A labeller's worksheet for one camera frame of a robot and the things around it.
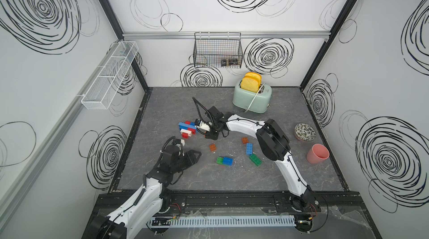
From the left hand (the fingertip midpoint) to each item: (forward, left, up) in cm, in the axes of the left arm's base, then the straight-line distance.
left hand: (198, 156), depth 83 cm
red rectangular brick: (+15, +4, -1) cm, 16 cm away
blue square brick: (-2, -15, 0) cm, 15 cm away
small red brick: (+21, +9, -2) cm, 23 cm away
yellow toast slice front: (+37, -27, +16) cm, 49 cm away
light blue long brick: (+20, +12, -4) cm, 23 cm away
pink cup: (+1, -57, +6) cm, 58 cm away
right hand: (+17, -4, -5) cm, 18 cm away
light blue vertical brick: (+6, -27, -3) cm, 28 cm away
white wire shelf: (+17, +42, +28) cm, 53 cm away
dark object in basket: (+41, -15, +28) cm, 52 cm away
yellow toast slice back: (+42, -30, +18) cm, 55 cm away
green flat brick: (0, -30, -3) cm, 30 cm away
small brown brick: (+11, -25, -2) cm, 27 cm away
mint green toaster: (+34, -24, +8) cm, 42 cm away
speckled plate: (+17, -61, -3) cm, 63 cm away
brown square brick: (+7, -7, -4) cm, 11 cm away
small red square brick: (+13, +9, -4) cm, 17 cm away
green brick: (-2, -11, -1) cm, 11 cm away
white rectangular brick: (+16, +10, -3) cm, 19 cm away
